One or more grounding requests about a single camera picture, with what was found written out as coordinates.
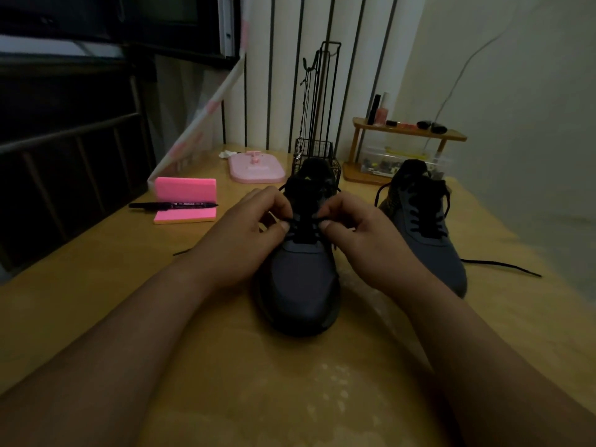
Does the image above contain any pink and orange sticky pad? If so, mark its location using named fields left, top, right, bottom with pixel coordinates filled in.
left=153, top=207, right=218, bottom=225

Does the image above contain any black shoelace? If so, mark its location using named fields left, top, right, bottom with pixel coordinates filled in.
left=172, top=181, right=344, bottom=257
left=374, top=179, right=544, bottom=279

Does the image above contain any person's right forearm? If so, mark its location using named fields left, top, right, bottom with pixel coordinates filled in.
left=386, top=263, right=596, bottom=447

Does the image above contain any pink sticky note block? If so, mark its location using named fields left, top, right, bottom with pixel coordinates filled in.
left=154, top=177, right=218, bottom=204

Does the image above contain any black marker pen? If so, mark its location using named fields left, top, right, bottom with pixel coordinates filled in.
left=129, top=202, right=219, bottom=210

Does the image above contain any wooden desk shelf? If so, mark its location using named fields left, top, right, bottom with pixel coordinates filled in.
left=343, top=117, right=468, bottom=186

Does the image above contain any person's right hand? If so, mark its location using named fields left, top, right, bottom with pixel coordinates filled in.
left=316, top=192, right=423, bottom=299

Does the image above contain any thin wall cable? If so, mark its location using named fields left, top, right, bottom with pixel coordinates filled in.
left=420, top=31, right=509, bottom=155

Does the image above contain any clear plastic storage box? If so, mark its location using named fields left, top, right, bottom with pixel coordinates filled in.
left=360, top=145, right=453, bottom=180

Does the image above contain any person's left hand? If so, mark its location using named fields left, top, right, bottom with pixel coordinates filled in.
left=184, top=185, right=294, bottom=295

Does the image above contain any pink patterned curtain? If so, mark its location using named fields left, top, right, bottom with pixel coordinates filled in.
left=146, top=55, right=248, bottom=187

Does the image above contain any black wire rack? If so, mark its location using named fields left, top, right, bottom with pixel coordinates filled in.
left=292, top=41, right=342, bottom=187

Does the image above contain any person's left forearm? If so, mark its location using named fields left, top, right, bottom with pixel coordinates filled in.
left=0, top=256, right=220, bottom=447

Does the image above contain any dark grey sneaker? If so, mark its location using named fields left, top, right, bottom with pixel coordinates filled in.
left=378, top=159, right=468, bottom=299
left=254, top=158, right=343, bottom=338

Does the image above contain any dark metal bed frame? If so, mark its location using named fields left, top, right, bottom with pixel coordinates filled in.
left=0, top=53, right=156, bottom=275

